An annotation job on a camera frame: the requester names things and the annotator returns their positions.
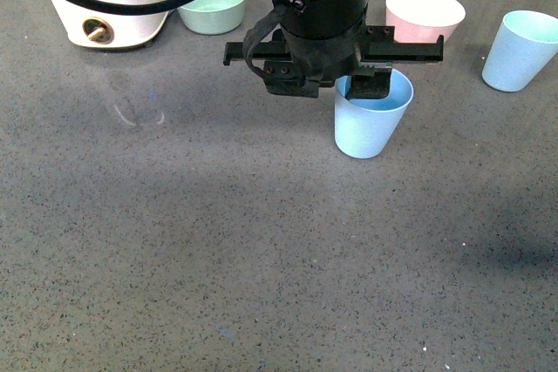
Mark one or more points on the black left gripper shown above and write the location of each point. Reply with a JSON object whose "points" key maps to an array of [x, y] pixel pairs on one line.
{"points": [[302, 45]]}

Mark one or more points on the blue cup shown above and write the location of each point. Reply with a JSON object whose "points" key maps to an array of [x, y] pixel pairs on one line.
{"points": [[525, 42], [364, 126]]}

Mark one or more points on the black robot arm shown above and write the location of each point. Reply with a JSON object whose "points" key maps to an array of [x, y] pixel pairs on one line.
{"points": [[304, 45]]}

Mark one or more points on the pink bowl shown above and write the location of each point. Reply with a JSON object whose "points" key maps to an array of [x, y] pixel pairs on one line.
{"points": [[423, 21]]}

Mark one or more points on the green bowl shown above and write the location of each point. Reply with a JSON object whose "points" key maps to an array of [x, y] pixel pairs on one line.
{"points": [[212, 17]]}

